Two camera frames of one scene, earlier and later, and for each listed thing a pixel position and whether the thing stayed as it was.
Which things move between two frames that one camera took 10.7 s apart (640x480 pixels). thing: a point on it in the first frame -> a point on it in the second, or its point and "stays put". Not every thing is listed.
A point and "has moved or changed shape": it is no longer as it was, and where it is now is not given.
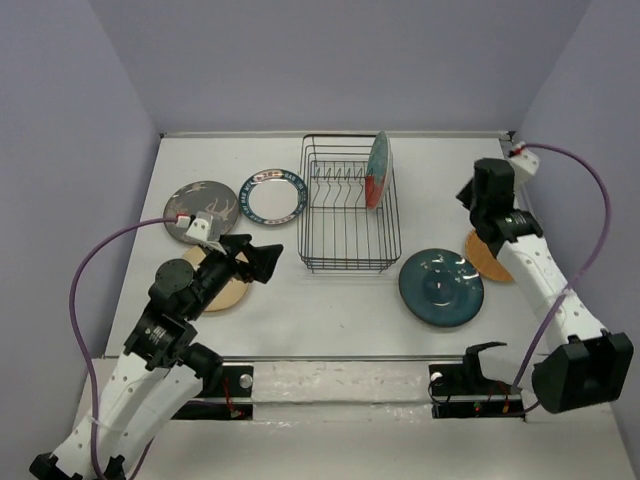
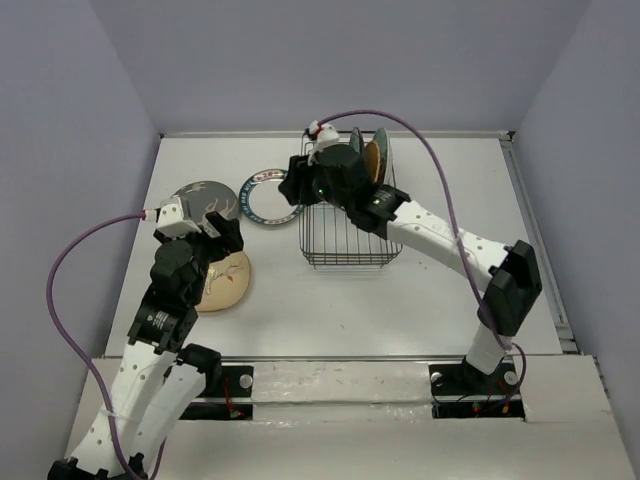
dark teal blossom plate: x=441 y=287 -> x=357 y=141
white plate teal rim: x=273 y=196 stays put
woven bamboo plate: x=483 y=260 has moved or changed shape
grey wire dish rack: x=337 y=230 stays put
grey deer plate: x=202 y=196 stays put
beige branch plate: x=232 y=294 stays put
